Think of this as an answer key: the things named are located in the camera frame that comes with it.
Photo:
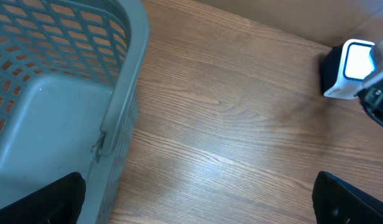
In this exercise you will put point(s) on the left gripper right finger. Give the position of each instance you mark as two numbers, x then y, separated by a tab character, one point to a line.
336	201

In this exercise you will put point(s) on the white barcode scanner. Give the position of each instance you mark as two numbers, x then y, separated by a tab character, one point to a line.
344	68

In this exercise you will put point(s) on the grey plastic basket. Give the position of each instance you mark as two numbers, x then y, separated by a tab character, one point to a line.
68	102

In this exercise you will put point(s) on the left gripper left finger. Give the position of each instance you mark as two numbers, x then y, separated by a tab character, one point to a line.
56	203

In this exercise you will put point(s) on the cardboard back panel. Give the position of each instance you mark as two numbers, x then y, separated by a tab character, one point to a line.
328	22

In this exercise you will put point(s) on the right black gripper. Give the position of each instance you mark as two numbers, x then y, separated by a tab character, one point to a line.
371	99

